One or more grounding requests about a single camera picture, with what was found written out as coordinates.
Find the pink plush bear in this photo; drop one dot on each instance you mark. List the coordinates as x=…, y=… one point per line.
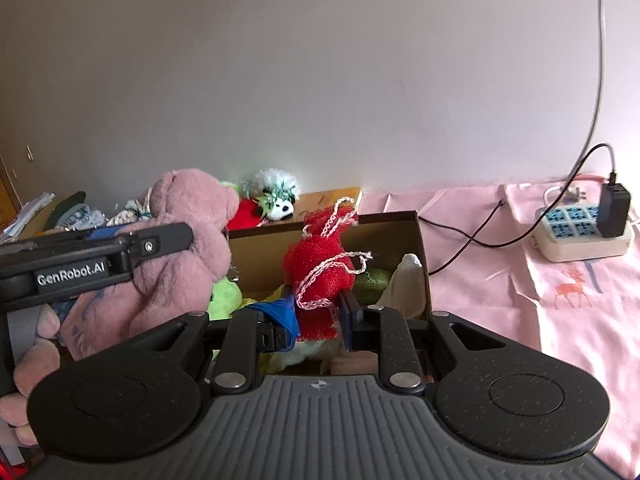
x=180, y=210

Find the bright blue cloth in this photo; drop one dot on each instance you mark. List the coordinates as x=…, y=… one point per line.
x=277, y=312

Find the red plush item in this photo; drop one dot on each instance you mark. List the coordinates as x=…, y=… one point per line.
x=246, y=216

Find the green frog plush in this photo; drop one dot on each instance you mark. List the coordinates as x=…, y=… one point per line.
x=225, y=300

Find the stack of papers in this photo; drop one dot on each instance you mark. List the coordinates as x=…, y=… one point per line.
x=25, y=215

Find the dark green cap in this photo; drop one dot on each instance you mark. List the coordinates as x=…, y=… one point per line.
x=67, y=207

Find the black charger adapter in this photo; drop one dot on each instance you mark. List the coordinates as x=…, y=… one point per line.
x=614, y=210

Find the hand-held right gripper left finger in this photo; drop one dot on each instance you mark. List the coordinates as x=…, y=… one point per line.
x=270, y=341

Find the white power strip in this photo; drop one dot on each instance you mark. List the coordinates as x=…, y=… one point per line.
x=565, y=242

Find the pink printed bedsheet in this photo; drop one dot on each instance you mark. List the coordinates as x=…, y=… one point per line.
x=500, y=320

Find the person's left hand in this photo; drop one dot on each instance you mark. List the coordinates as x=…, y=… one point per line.
x=35, y=370

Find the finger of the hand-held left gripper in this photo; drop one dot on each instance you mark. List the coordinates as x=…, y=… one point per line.
x=160, y=245

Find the white green fluffy toy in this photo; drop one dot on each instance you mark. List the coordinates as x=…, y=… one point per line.
x=272, y=195

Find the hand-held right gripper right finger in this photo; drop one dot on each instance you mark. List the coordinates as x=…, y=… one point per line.
x=350, y=321

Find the brown cardboard box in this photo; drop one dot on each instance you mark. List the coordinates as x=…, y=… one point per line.
x=260, y=255

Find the wooden cabinet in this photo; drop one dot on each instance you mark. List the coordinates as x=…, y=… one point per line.
x=9, y=190

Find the green white-spotted plush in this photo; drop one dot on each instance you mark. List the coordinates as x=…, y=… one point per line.
x=372, y=285

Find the red mesh scrubber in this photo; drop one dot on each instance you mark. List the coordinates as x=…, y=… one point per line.
x=315, y=270

